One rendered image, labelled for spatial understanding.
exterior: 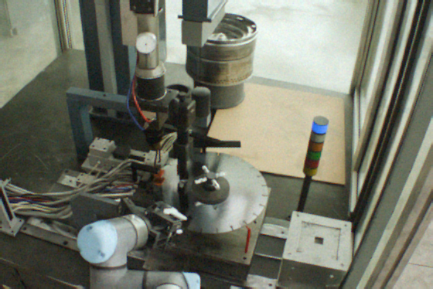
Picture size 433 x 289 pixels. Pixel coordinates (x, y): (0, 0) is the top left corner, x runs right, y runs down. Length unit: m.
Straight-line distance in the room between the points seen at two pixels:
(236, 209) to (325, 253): 0.28
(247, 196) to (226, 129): 0.60
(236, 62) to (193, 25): 0.46
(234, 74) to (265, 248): 0.75
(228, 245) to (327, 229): 0.29
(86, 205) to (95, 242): 0.43
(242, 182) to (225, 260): 0.23
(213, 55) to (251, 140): 0.37
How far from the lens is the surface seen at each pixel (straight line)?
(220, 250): 1.25
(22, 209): 1.58
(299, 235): 1.25
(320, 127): 1.21
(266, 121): 1.88
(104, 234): 0.82
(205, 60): 1.77
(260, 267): 1.34
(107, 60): 1.74
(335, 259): 1.23
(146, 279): 0.86
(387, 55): 1.41
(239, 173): 1.32
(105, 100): 1.49
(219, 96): 1.88
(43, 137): 1.88
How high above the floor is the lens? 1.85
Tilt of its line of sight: 39 degrees down
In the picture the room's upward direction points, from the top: 2 degrees clockwise
